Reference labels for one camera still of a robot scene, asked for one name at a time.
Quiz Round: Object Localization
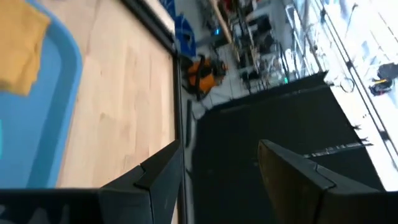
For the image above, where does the yellow cloth napkin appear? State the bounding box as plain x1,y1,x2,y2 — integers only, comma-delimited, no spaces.
0,0,52,96

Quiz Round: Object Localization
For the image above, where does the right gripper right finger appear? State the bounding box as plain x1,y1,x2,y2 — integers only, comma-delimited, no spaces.
257,139,387,224

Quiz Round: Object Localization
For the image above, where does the black equipment rack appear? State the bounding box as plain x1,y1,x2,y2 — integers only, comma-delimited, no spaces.
231,0,299,91

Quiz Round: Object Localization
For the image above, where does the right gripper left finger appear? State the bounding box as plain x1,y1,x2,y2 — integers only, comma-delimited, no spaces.
99,139,184,224

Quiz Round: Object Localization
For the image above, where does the black metal rig frame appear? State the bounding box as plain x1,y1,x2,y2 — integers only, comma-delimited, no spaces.
119,0,189,224

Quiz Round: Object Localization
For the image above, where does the blue plastic serving tray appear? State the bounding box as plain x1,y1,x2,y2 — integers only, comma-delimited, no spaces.
0,0,84,189

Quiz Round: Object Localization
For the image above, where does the orange and black machine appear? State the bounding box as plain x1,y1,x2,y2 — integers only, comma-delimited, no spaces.
186,55,228,101

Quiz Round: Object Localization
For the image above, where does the black ceiling cable reel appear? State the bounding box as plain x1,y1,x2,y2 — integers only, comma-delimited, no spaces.
369,62,398,97

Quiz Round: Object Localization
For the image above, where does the black bar on floor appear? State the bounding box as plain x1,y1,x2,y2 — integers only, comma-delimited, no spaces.
185,99,193,149

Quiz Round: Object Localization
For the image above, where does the blue storage bin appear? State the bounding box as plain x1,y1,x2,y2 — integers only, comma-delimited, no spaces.
159,0,177,17
174,13,197,58

